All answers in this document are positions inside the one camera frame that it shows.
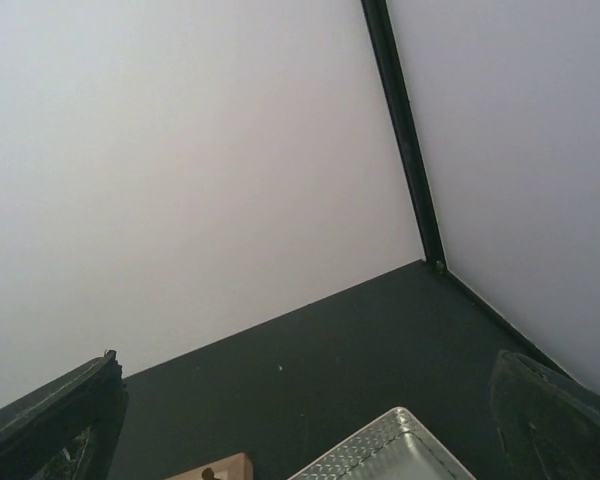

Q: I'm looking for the clear plastic tray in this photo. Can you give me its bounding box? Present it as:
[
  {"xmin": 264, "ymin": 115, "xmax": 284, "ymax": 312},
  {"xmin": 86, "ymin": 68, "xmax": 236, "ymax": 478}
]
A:
[{"xmin": 292, "ymin": 407, "xmax": 474, "ymax": 480}]

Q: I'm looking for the wooden chess board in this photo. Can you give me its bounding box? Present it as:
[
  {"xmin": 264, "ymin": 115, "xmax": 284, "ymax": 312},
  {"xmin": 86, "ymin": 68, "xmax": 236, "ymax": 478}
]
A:
[{"xmin": 168, "ymin": 453, "xmax": 254, "ymax": 480}]

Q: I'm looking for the black frame post right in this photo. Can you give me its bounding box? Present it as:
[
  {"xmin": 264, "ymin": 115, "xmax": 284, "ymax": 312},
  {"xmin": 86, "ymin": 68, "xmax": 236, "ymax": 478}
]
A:
[{"xmin": 361, "ymin": 0, "xmax": 447, "ymax": 274}]

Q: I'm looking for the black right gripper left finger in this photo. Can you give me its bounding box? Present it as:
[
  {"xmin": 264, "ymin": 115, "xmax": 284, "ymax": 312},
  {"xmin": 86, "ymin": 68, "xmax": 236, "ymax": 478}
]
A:
[{"xmin": 0, "ymin": 350, "xmax": 129, "ymax": 479}]

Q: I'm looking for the dark chess rook far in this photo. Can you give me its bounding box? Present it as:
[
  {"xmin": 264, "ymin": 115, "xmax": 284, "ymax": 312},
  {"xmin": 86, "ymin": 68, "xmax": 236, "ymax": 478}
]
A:
[{"xmin": 201, "ymin": 467, "xmax": 218, "ymax": 480}]

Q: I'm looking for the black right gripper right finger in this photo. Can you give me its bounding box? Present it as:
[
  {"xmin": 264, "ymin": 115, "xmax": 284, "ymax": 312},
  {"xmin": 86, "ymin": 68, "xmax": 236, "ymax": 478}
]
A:
[{"xmin": 490, "ymin": 350, "xmax": 600, "ymax": 479}]

